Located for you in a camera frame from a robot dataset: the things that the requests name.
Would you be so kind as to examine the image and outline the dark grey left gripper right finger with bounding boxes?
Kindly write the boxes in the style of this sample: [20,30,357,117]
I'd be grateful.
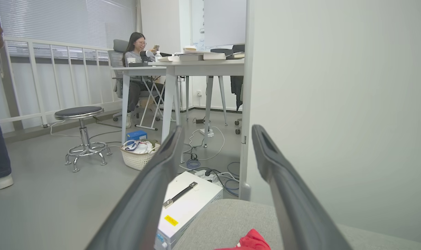
[251,124,352,250]

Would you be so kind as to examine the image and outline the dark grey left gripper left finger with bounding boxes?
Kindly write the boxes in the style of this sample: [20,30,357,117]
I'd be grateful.
[86,125,185,250]

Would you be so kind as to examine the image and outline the red and white t-shirt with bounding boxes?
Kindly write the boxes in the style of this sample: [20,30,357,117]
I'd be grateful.
[216,228,271,250]

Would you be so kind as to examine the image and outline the white metal equipment box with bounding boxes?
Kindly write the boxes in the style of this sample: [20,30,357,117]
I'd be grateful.
[154,171,224,250]

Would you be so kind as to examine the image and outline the white woven laundry basket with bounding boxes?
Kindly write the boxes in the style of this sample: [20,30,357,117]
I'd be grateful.
[120,140,161,171]

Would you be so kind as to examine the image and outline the white laundry pile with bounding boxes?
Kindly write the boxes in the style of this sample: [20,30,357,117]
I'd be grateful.
[123,140,154,155]

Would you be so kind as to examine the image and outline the small blue box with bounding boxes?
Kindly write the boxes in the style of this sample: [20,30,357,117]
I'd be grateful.
[127,130,148,141]

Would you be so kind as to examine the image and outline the white folding stand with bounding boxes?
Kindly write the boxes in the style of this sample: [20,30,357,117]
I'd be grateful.
[135,78,176,131]

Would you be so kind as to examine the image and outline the white partition panel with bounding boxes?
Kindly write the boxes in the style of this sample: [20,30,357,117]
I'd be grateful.
[239,0,421,244]

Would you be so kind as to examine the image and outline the chrome stool with dark seat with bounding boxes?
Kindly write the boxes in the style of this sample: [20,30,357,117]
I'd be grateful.
[54,106,112,173]

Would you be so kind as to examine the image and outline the black hanging jacket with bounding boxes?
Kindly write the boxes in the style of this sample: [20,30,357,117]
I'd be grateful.
[230,76,244,111]

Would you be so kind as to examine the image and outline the small white desk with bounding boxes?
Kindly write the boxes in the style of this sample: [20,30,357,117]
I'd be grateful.
[111,65,167,145]

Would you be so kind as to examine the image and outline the seated woman with glasses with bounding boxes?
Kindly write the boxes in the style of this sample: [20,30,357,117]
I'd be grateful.
[122,32,166,128]

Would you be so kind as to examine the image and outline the grey office chair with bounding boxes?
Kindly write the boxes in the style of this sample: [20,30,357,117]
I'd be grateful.
[108,39,161,122]

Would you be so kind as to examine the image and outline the large white desk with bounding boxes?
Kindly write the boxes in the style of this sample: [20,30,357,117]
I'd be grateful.
[149,58,245,164]

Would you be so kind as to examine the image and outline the stack of white books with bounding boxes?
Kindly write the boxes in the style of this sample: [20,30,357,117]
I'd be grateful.
[178,46,204,62]

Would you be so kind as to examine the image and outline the thick white book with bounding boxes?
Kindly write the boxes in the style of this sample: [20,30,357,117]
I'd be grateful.
[203,52,227,61]

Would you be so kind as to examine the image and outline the white metal railing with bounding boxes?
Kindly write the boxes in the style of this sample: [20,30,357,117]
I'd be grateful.
[0,36,125,128]

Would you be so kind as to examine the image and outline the white window blinds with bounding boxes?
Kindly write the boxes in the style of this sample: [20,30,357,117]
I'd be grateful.
[0,0,137,59]

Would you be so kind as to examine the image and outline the whiteboard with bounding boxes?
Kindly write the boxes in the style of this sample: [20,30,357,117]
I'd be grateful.
[191,0,247,51]

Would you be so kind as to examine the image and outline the bundle of blue grey cables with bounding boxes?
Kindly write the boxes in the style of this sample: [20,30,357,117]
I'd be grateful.
[212,161,241,198]

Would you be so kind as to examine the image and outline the thin white cable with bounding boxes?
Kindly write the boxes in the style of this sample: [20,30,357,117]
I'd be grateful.
[183,126,226,162]

